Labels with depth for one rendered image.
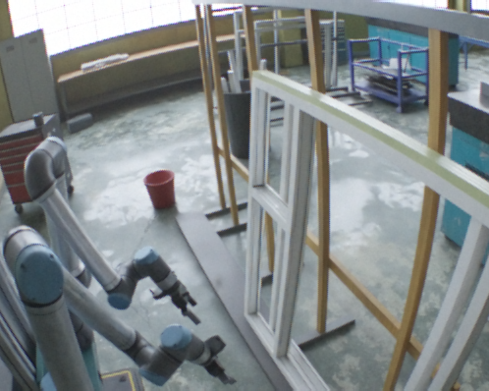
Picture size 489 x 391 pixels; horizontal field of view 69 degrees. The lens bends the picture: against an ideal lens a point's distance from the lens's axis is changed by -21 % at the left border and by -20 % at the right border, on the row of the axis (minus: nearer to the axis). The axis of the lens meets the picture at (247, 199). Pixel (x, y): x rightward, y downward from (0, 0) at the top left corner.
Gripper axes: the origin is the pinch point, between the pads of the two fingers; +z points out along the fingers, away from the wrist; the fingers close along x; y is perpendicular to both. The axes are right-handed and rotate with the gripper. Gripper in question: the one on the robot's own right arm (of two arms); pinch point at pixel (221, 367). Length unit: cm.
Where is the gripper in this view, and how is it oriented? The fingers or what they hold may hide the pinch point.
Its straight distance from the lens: 155.9
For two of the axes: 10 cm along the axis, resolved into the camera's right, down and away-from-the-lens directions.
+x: 5.2, 4.8, -7.1
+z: 3.8, 6.1, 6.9
